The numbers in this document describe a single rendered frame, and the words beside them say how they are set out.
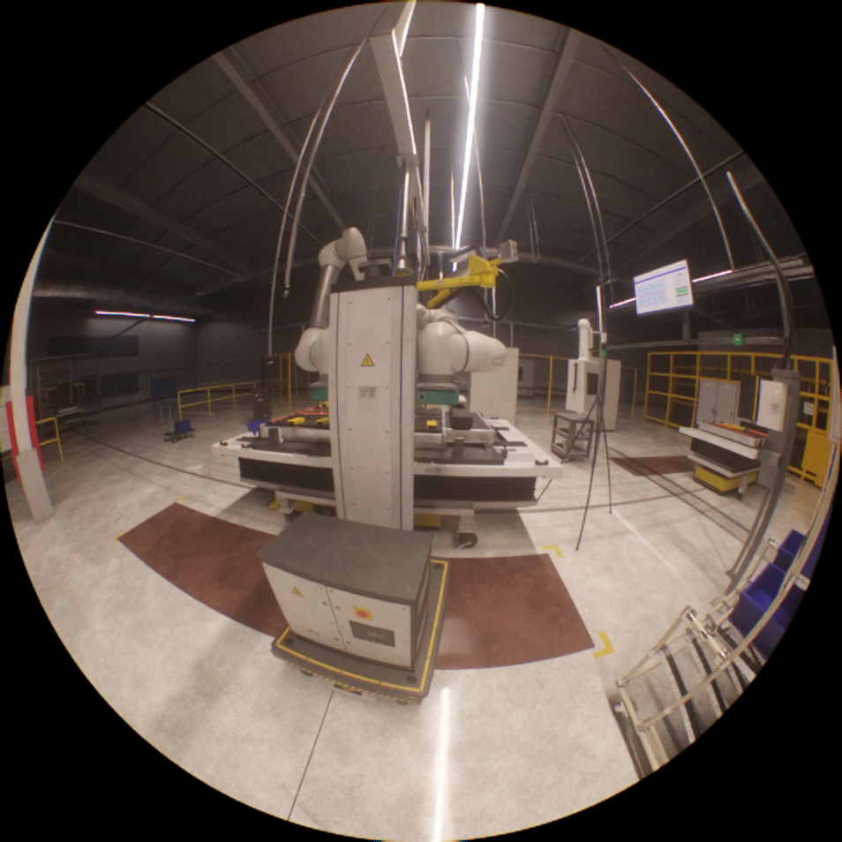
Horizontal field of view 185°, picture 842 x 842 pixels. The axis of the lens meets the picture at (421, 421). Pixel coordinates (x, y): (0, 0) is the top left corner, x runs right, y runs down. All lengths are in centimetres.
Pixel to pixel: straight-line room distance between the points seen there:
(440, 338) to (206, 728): 214
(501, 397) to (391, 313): 587
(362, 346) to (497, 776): 189
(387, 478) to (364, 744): 127
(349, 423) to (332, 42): 939
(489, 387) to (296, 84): 1087
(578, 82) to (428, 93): 435
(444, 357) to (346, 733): 172
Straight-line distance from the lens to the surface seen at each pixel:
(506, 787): 148
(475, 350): 108
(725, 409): 968
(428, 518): 239
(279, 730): 156
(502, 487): 213
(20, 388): 486
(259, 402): 781
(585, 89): 1029
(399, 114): 223
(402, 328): 96
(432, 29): 914
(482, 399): 660
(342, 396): 103
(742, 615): 126
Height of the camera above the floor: 143
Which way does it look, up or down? 11 degrees down
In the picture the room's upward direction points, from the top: 1 degrees clockwise
